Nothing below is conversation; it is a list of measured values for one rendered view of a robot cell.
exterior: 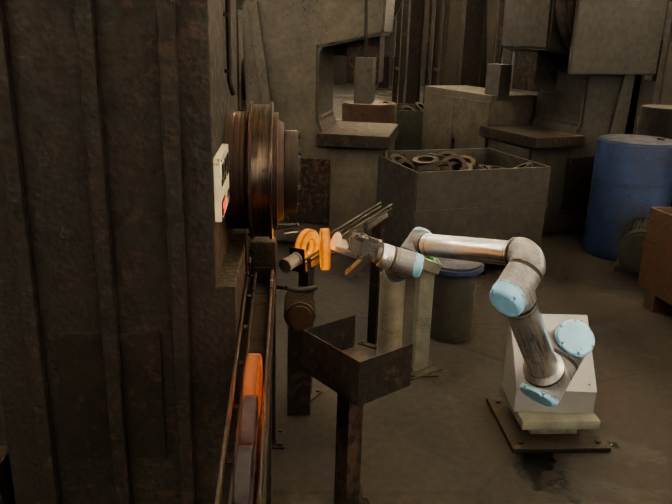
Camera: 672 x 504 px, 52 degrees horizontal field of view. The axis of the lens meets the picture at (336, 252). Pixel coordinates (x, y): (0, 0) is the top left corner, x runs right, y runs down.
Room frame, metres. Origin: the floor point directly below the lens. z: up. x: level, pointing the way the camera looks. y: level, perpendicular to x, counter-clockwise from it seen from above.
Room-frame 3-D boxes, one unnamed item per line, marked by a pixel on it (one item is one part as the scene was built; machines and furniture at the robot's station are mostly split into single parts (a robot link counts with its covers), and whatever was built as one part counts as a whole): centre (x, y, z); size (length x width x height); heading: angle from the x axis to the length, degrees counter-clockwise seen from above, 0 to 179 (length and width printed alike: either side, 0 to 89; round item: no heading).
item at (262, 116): (2.32, 0.26, 1.11); 0.47 x 0.06 x 0.47; 4
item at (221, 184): (1.98, 0.34, 1.15); 0.26 x 0.02 x 0.18; 4
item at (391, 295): (3.00, -0.27, 0.26); 0.12 x 0.12 x 0.52
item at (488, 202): (4.86, -0.85, 0.39); 1.03 x 0.83 x 0.77; 109
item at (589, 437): (2.56, -0.91, 0.04); 0.40 x 0.40 x 0.08; 4
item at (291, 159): (2.33, 0.16, 1.11); 0.28 x 0.06 x 0.28; 4
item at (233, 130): (2.32, 0.34, 1.11); 0.47 x 0.10 x 0.47; 4
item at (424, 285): (3.06, -0.43, 0.31); 0.24 x 0.16 x 0.62; 4
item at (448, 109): (6.55, -1.27, 0.55); 1.10 x 0.53 x 1.10; 24
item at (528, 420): (2.56, -0.91, 0.10); 0.32 x 0.32 x 0.04; 4
